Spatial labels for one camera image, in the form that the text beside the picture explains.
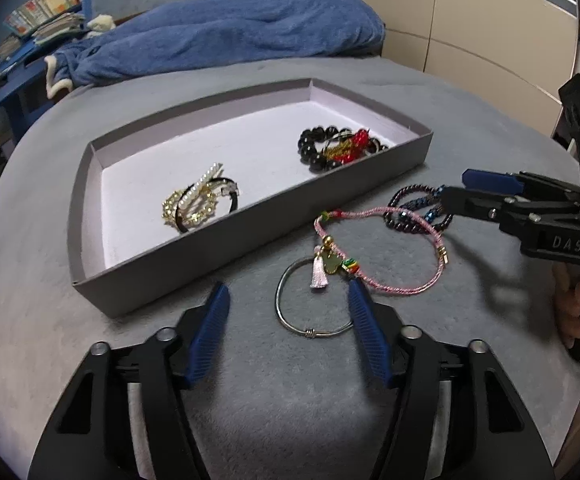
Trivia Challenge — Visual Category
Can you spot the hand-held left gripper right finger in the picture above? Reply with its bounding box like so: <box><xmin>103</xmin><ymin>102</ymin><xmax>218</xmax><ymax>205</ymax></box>
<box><xmin>347</xmin><ymin>277</ymin><xmax>556</xmax><ymax>480</ymax></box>

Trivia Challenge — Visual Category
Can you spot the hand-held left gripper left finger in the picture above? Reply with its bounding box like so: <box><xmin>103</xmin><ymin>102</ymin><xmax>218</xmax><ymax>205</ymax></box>
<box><xmin>27</xmin><ymin>281</ymin><xmax>231</xmax><ymax>480</ymax></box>

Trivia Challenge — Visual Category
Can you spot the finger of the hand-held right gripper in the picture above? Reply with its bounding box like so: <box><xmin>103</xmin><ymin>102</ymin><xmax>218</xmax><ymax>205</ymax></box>
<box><xmin>440</xmin><ymin>186</ymin><xmax>526</xmax><ymax>233</ymax></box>
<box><xmin>461</xmin><ymin>169</ymin><xmax>580</xmax><ymax>201</ymax></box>

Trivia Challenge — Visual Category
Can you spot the dark shiny bead bracelet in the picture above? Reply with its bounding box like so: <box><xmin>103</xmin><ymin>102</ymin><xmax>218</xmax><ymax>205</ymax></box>
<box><xmin>384</xmin><ymin>184</ymin><xmax>455</xmax><ymax>236</ymax></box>

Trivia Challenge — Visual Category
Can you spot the pink cord bracelet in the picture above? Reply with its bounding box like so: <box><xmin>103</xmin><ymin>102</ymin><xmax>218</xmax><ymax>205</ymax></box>
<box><xmin>310</xmin><ymin>205</ymin><xmax>448</xmax><ymax>295</ymax></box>

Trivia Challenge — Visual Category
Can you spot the silver bangle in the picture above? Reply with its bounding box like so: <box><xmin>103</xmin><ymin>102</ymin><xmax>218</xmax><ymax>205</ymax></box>
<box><xmin>275</xmin><ymin>257</ymin><xmax>358</xmax><ymax>339</ymax></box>

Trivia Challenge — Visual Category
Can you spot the grey cardboard box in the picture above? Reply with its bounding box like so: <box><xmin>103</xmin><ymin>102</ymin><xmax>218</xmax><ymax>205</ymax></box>
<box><xmin>68</xmin><ymin>77</ymin><xmax>433</xmax><ymax>318</ymax></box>

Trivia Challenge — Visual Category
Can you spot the red bead bracelet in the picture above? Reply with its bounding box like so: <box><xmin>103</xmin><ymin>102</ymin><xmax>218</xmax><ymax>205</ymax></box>
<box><xmin>342</xmin><ymin>129</ymin><xmax>373</xmax><ymax>163</ymax></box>

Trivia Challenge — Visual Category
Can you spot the black hair tie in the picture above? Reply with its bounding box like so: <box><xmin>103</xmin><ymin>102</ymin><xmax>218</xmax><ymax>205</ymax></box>
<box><xmin>175</xmin><ymin>177</ymin><xmax>241</xmax><ymax>235</ymax></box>

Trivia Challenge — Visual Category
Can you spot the pearl hair clip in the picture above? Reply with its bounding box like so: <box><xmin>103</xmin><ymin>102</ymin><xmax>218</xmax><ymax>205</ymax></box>
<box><xmin>176</xmin><ymin>161</ymin><xmax>223</xmax><ymax>211</ymax></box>

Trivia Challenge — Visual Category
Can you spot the black bead bracelet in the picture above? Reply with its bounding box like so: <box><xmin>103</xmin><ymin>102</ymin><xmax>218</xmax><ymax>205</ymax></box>
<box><xmin>297</xmin><ymin>125</ymin><xmax>391</xmax><ymax>175</ymax></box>

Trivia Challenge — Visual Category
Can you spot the beige wardrobe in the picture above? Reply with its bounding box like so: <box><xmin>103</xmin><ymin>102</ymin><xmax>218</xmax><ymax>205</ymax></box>
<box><xmin>352</xmin><ymin>0</ymin><xmax>580</xmax><ymax>136</ymax></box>

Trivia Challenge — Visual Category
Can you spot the blue blanket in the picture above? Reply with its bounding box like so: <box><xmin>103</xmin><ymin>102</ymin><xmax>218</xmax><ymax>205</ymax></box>
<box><xmin>44</xmin><ymin>0</ymin><xmax>387</xmax><ymax>98</ymax></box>

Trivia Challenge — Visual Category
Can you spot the blue desk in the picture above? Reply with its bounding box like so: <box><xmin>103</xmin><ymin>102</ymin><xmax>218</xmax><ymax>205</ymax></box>
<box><xmin>0</xmin><ymin>0</ymin><xmax>96</xmax><ymax>146</ymax></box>

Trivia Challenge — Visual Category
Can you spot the white plush toy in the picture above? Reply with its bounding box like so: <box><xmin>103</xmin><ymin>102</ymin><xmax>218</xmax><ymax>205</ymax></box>
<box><xmin>86</xmin><ymin>12</ymin><xmax>117</xmax><ymax>36</ymax></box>

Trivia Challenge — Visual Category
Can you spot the stack of papers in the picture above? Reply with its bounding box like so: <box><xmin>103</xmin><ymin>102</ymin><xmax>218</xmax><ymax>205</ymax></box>
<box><xmin>0</xmin><ymin>12</ymin><xmax>88</xmax><ymax>58</ymax></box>

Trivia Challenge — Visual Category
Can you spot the row of books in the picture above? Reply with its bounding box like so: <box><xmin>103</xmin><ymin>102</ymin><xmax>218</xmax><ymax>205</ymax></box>
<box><xmin>4</xmin><ymin>0</ymin><xmax>87</xmax><ymax>36</ymax></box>

